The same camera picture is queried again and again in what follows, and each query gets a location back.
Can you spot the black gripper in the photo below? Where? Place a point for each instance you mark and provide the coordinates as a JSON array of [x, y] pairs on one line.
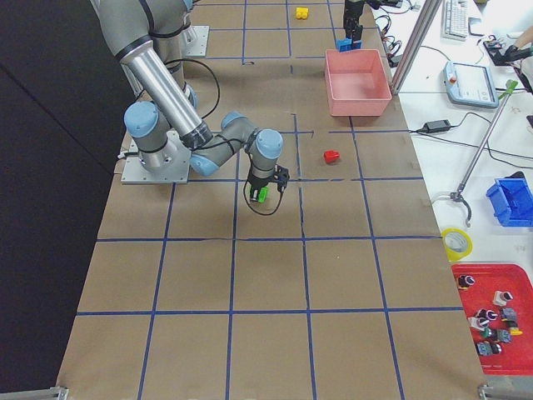
[[256, 182], [351, 16]]

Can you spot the green toy block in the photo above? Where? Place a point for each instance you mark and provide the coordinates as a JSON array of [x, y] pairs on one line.
[[260, 195]]

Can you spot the blue toy block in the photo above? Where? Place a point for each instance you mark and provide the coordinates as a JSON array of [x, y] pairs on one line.
[[344, 45]]

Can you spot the yellow toy block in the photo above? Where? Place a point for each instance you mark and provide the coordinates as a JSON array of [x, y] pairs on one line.
[[302, 13]]

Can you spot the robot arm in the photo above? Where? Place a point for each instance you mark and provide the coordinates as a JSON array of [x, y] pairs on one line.
[[145, 37]]

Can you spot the pink plastic box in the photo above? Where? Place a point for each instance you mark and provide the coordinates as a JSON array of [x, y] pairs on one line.
[[356, 83]]

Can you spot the red toy block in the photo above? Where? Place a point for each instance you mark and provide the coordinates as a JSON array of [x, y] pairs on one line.
[[331, 156]]

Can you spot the teach pendant tablet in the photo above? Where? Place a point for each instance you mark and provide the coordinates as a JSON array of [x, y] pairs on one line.
[[470, 84]]

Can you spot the black power adapter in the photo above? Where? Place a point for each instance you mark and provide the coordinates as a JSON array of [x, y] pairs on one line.
[[437, 126]]

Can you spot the yellow tape roll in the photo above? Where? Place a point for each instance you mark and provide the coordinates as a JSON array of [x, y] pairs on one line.
[[457, 243]]

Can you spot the blue plastic bin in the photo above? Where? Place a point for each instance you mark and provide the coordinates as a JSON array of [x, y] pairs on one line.
[[511, 200]]

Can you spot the red parts tray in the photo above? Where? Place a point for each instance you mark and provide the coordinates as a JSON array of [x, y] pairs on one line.
[[497, 300]]

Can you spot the aluminium frame post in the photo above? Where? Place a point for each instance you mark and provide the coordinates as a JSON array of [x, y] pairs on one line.
[[420, 30]]

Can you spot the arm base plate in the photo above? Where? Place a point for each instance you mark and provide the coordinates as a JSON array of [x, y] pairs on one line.
[[170, 165], [195, 40]]

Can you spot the green handled grabber tool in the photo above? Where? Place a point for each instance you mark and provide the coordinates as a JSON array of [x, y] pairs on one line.
[[457, 195]]

